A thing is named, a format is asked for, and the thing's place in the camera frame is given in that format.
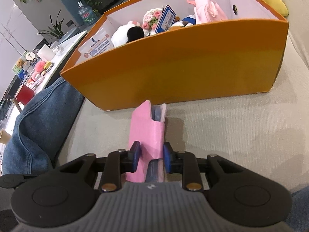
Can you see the orange cardboard box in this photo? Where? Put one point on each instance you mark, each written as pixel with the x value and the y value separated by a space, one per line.
pixel 181 65

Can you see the white lotion tube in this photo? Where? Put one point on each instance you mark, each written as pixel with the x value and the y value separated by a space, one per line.
pixel 96 44

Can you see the red container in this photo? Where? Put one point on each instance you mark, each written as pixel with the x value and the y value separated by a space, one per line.
pixel 24 94

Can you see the pink fluffy ball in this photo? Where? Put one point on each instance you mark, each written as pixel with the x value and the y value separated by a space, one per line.
pixel 40 66

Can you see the potted green plant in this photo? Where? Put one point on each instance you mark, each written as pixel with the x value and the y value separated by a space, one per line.
pixel 54 30

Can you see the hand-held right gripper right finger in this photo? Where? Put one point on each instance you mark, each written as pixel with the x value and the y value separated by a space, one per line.
pixel 169 159

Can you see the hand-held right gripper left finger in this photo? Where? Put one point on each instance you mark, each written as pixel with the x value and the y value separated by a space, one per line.
pixel 135 156

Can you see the yellow small item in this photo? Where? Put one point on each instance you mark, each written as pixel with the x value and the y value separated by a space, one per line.
pixel 48 67

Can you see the person's left leg in jeans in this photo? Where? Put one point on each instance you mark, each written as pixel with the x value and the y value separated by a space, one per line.
pixel 36 125

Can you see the white fluffy plush toy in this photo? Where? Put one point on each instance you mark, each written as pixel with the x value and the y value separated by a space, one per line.
pixel 120 35

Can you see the beige sofa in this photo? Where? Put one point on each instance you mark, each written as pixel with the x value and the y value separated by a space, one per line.
pixel 241 125

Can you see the white marble table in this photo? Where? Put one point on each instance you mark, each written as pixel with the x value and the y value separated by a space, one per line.
pixel 65 46

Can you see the crocheted bunny doll with flowers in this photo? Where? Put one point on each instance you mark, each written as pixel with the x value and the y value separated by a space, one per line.
pixel 152 18

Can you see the large water bottle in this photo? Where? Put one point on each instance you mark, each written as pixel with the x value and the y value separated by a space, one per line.
pixel 87 14

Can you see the pink package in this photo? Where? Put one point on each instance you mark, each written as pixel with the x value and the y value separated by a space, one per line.
pixel 144 130

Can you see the pink plush toy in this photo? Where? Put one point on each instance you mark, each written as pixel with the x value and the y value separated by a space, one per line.
pixel 207 7

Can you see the wall socket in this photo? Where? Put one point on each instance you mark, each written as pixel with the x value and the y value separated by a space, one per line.
pixel 69 23

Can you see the red panda plush toy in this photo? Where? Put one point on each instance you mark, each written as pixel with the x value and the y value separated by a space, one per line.
pixel 181 23

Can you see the person's right leg in jeans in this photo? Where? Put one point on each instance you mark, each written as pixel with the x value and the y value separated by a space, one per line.
pixel 301 205

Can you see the small white round gadget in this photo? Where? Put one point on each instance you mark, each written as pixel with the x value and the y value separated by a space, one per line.
pixel 30 56

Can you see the person's leg in jeans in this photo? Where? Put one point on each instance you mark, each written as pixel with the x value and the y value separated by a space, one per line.
pixel 36 125
pixel 301 205

